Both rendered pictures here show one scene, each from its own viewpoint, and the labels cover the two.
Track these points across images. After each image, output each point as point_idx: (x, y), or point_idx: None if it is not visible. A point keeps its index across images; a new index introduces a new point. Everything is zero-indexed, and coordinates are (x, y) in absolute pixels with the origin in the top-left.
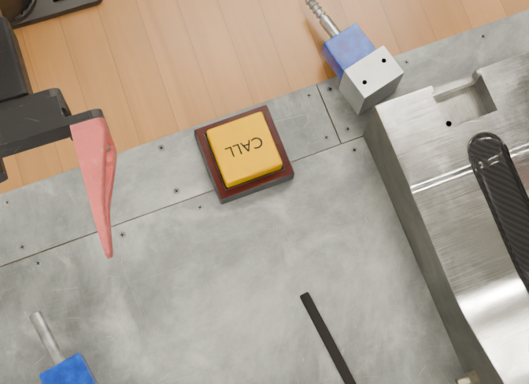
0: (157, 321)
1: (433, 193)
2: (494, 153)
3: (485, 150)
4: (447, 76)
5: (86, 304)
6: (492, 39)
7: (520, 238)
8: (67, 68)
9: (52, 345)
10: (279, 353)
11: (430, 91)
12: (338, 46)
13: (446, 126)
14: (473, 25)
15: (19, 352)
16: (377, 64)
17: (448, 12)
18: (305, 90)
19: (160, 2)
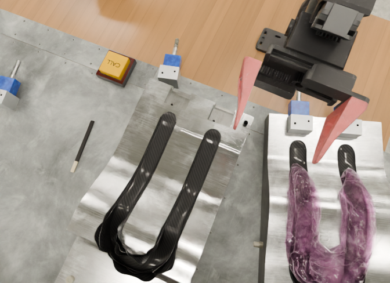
0: (49, 93)
1: (139, 117)
2: (170, 123)
3: (169, 119)
4: None
5: (38, 72)
6: (223, 98)
7: (152, 155)
8: (98, 8)
9: (13, 72)
10: (69, 130)
11: (170, 87)
12: (168, 58)
13: (170, 104)
14: (223, 90)
15: (10, 69)
16: (171, 71)
17: (219, 80)
18: (153, 66)
19: (140, 10)
